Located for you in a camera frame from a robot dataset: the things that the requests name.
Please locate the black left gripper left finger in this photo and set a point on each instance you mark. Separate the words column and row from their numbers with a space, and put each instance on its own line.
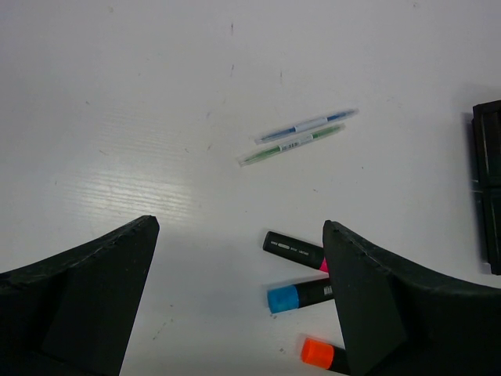
column 73, row 313

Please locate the orange highlighter marker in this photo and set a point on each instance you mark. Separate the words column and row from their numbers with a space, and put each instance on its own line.
column 326, row 356

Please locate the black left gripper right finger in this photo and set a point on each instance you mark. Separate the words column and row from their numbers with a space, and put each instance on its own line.
column 400, row 318

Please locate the pink highlighter marker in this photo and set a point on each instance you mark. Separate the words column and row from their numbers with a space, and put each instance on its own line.
column 295, row 250

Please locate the green pen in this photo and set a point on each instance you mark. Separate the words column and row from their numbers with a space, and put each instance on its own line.
column 289, row 145

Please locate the black compartment organizer tray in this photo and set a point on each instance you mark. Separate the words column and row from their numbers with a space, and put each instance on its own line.
column 485, row 167

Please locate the blue pen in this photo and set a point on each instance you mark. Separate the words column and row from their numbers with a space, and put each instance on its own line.
column 281, row 133

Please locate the blue highlighter marker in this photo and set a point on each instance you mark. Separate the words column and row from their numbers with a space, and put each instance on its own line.
column 297, row 296

